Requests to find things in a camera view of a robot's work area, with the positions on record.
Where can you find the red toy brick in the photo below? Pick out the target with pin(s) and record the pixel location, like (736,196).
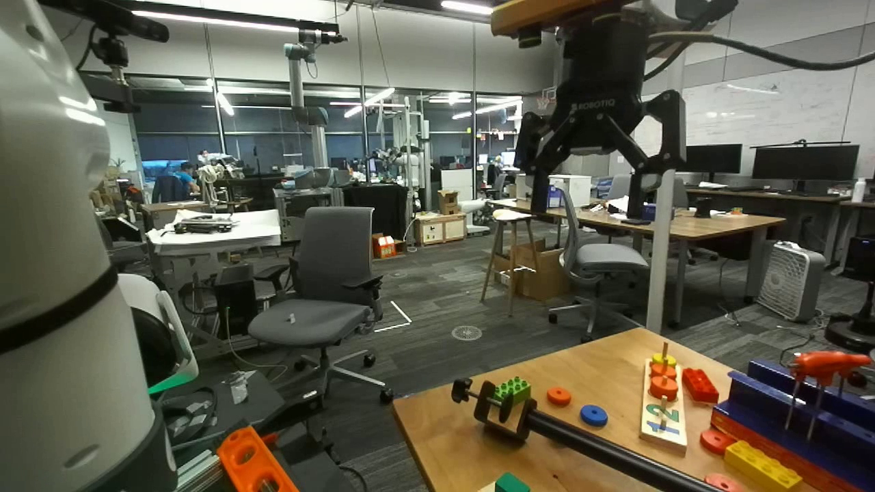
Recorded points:
(702,382)

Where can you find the orange plastic holed block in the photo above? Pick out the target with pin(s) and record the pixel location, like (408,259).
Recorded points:
(251,460)

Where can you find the wooden stool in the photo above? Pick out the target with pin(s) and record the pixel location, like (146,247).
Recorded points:
(509,216)

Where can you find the black flat device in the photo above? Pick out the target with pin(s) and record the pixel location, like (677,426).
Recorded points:
(204,222)

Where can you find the black cabinet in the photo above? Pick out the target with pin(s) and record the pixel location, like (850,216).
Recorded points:
(378,207)

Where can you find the grey ceiling robot column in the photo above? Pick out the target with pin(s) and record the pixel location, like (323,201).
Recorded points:
(306,91)

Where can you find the wooden number stacking board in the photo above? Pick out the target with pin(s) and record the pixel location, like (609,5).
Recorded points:
(664,425)

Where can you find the wide black computer monitor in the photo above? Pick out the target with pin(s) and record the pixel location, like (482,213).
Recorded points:
(809,161)

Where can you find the orange toy hand tool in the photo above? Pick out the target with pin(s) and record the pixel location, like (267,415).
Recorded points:
(825,363)

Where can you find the white box fan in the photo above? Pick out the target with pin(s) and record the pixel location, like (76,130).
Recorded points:
(791,277)

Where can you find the white work table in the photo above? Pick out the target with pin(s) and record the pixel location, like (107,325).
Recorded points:
(248,228)

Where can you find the brown cardboard box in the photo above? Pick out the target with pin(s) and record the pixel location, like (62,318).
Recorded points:
(542,273)

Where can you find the black floor stand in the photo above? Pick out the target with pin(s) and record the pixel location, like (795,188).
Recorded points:
(851,330)

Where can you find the green toy brick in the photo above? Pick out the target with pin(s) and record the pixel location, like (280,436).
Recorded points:
(512,389)

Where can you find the blue box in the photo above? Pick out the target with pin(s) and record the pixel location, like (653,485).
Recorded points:
(557,196)

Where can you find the white rounded housing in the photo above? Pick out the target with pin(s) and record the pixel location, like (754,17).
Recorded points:
(139,302)

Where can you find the dark long monitor desk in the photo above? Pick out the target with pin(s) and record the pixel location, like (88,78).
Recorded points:
(774,194)

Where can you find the ceiling light bar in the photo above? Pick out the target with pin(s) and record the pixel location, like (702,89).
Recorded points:
(229,19)

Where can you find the yellow toy brick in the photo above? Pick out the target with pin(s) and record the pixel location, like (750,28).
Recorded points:
(762,464)

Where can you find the black overhead camera rig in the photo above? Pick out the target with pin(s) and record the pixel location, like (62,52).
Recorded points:
(111,50)

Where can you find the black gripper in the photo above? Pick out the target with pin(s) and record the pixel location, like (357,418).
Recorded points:
(602,82)

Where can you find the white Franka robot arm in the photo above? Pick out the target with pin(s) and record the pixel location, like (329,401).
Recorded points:
(57,273)

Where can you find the beige storage box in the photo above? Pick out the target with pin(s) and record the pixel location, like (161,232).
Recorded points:
(429,228)

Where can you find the green toy block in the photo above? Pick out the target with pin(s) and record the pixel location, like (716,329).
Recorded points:
(509,485)

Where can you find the black side stand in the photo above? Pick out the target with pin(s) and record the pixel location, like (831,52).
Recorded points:
(206,411)

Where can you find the small orange box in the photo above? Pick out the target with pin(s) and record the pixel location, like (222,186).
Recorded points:
(388,247)

